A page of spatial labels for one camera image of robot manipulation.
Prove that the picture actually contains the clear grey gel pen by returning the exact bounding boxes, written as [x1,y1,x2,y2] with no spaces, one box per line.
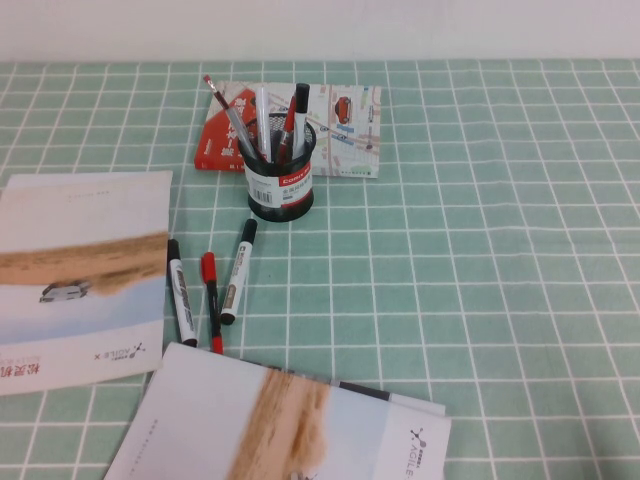
[225,106,262,160]

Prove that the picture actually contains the black mesh pen holder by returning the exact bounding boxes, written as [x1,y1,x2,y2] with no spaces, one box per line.
[237,113,317,221]

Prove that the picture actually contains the red and black pen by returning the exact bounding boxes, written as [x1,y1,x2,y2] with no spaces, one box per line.
[200,251,225,355]

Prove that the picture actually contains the slim red pen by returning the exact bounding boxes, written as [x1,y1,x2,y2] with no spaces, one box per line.
[276,94,300,162]

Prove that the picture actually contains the white pen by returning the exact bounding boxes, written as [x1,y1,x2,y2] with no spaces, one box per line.
[255,86,274,164]

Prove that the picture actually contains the red-tipped pen in holder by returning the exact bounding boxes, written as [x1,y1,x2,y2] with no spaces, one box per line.
[202,74,264,159]

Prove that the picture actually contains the white marker black cap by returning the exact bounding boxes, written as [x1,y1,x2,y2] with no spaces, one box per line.
[166,238,200,348]
[290,82,312,160]
[220,218,259,326]

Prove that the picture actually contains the red map-print book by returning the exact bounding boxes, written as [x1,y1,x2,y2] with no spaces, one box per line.
[193,81,383,179]

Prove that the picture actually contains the dark-striped brochure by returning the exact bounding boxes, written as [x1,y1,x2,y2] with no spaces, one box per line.
[269,366,447,419]

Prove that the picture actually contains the AgileX desert-photo brochure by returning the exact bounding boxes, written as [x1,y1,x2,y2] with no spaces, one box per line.
[0,170,174,397]
[102,341,453,480]

